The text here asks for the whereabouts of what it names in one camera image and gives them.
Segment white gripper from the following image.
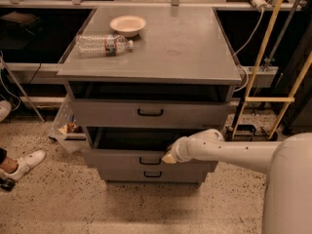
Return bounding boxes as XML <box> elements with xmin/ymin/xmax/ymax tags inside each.
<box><xmin>162</xmin><ymin>136</ymin><xmax>191</xmax><ymax>164</ymax></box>

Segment grey drawer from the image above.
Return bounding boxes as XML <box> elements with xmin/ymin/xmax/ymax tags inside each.
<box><xmin>83</xmin><ymin>128</ymin><xmax>216</xmax><ymax>172</ymax></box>
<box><xmin>99</xmin><ymin>170</ymin><xmax>208</xmax><ymax>183</ymax></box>
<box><xmin>70</xmin><ymin>99</ymin><xmax>228</xmax><ymax>129</ymax></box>

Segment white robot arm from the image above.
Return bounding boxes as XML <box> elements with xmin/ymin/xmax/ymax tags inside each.
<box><xmin>162</xmin><ymin>129</ymin><xmax>312</xmax><ymax>234</ymax></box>

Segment grey bottom drawer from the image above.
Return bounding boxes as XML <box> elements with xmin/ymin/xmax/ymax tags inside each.
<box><xmin>99</xmin><ymin>170</ymin><xmax>208</xmax><ymax>183</ymax></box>

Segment grey top drawer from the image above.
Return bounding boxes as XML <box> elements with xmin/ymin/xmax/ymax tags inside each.
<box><xmin>70</xmin><ymin>99</ymin><xmax>228</xmax><ymax>129</ymax></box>

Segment grey drawer cabinet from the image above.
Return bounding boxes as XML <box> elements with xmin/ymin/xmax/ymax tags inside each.
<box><xmin>57</xmin><ymin>5</ymin><xmax>243</xmax><ymax>189</ymax></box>

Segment black wheeled cart base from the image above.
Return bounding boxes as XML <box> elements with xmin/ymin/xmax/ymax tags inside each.
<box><xmin>225</xmin><ymin>124</ymin><xmax>280</xmax><ymax>149</ymax></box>

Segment clear plastic water bottle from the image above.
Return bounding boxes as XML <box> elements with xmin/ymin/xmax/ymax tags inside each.
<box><xmin>76</xmin><ymin>33</ymin><xmax>134</xmax><ymax>56</ymax></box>

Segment white bowl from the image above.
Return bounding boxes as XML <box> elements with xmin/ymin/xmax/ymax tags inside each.
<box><xmin>110</xmin><ymin>16</ymin><xmax>146</xmax><ymax>37</ymax></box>

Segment white sneaker near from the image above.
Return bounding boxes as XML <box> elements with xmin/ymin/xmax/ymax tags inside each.
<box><xmin>0</xmin><ymin>148</ymin><xmax>47</xmax><ymax>181</ymax></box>

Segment white sneaker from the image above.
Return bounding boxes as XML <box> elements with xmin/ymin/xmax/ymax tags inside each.
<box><xmin>0</xmin><ymin>100</ymin><xmax>12</xmax><ymax>122</ymax></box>
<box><xmin>0</xmin><ymin>148</ymin><xmax>47</xmax><ymax>181</ymax></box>

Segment black caster wheel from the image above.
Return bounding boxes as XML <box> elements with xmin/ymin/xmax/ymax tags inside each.
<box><xmin>0</xmin><ymin>178</ymin><xmax>16</xmax><ymax>191</ymax></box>

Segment white sneaker far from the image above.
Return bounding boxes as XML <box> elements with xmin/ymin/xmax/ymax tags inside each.
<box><xmin>0</xmin><ymin>100</ymin><xmax>12</xmax><ymax>122</ymax></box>

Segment white power cable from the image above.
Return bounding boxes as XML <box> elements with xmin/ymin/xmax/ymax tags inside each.
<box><xmin>231</xmin><ymin>7</ymin><xmax>267</xmax><ymax>94</ymax></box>

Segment yellow ladder frame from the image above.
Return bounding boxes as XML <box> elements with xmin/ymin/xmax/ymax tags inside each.
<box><xmin>231</xmin><ymin>0</ymin><xmax>312</xmax><ymax>140</ymax></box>

